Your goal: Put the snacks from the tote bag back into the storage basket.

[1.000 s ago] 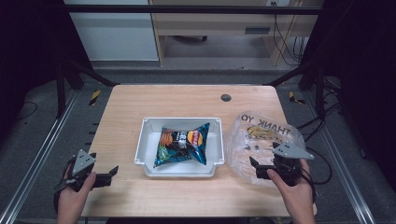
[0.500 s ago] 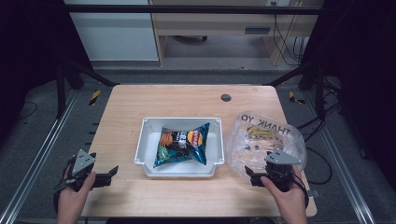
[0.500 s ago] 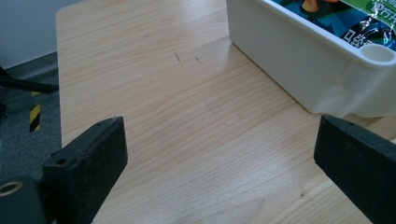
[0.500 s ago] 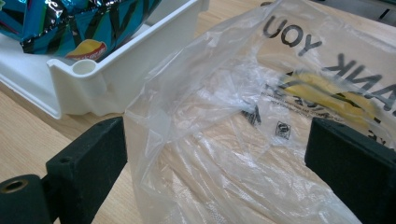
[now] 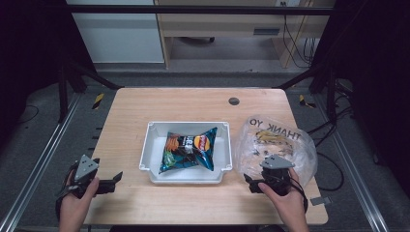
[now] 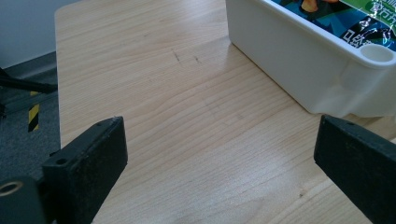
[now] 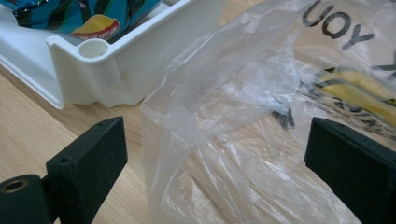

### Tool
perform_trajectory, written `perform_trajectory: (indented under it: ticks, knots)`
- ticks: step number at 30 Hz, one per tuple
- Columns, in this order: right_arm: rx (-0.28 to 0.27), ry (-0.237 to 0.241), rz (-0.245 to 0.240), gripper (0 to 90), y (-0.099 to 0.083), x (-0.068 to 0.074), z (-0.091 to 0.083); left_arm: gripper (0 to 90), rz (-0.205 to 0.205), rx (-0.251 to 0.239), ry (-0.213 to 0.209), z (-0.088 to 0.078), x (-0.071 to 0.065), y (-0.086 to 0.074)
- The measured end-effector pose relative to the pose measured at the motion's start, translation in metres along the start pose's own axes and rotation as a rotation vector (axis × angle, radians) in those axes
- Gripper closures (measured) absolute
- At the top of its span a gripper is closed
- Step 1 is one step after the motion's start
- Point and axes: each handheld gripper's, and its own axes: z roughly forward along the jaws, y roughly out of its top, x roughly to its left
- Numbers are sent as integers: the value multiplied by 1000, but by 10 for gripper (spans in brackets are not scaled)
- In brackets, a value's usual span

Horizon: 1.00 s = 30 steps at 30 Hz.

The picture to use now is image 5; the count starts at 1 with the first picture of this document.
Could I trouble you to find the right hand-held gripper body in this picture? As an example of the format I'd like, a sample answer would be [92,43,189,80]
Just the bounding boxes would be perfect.
[249,154,296,197]

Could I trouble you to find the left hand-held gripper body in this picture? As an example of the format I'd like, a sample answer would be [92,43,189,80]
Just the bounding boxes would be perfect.
[65,154,118,199]

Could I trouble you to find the clear plastic bag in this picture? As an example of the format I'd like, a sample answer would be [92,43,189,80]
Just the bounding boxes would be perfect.
[232,114,319,189]

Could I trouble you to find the white plastic bin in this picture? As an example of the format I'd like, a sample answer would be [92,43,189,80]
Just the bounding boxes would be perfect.
[138,121,234,186]

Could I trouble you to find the blue chips bag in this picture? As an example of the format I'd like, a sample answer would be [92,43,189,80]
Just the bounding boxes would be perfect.
[158,126,220,175]

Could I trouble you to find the person's left hand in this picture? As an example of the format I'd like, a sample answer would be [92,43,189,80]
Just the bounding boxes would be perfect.
[57,169,101,220]

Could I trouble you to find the person's right hand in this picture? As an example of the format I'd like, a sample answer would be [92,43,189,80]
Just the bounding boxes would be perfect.
[257,166,309,224]

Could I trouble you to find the grey tape piece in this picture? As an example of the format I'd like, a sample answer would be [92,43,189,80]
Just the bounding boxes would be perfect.
[309,195,333,207]

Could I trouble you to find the yellow black tape strip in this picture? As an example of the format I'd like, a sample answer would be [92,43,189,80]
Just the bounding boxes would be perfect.
[92,93,105,110]
[298,94,317,109]

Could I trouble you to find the black metal stand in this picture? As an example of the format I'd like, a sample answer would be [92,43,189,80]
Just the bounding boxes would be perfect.
[57,60,126,124]
[276,62,338,126]

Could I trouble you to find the white cabinet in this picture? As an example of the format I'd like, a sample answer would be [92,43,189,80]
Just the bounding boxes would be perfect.
[65,0,165,65]

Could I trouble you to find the black curtain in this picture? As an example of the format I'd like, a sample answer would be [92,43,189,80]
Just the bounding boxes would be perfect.
[0,0,95,148]
[317,0,410,189]

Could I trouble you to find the light wooden desk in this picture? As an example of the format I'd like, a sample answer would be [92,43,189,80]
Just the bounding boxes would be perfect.
[153,0,337,70]

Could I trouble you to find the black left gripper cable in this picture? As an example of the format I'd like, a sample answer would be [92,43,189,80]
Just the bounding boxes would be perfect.
[53,160,81,221]

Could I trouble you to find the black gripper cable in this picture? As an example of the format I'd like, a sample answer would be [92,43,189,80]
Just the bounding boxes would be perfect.
[53,160,81,221]
[288,176,309,215]

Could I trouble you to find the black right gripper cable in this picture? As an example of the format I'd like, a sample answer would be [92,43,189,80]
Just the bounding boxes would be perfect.
[288,176,309,215]

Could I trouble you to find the aluminium floor rail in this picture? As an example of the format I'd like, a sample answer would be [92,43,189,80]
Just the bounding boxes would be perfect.
[0,92,82,232]
[313,94,392,232]

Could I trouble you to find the black floor cables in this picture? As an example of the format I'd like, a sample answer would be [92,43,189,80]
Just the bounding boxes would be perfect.
[305,78,356,193]

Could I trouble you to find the thin black floor cable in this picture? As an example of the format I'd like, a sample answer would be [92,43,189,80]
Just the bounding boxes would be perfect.
[17,103,41,126]

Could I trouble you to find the black hanging desk cables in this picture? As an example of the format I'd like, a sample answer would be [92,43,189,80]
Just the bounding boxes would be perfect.
[281,14,319,70]

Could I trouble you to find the black horizontal frame bar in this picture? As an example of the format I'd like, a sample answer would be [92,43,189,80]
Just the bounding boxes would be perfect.
[64,4,335,16]

